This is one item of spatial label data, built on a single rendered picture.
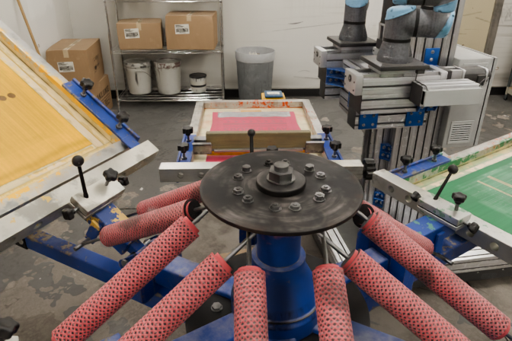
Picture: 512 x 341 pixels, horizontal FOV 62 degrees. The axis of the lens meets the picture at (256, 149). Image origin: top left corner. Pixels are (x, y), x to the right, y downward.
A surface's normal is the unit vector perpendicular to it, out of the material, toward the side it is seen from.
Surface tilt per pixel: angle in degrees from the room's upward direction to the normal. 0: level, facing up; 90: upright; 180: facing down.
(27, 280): 0
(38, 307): 0
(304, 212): 0
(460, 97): 90
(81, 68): 90
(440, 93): 90
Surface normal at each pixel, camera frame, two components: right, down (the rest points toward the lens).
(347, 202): 0.00, -0.91
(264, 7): 0.04, 0.42
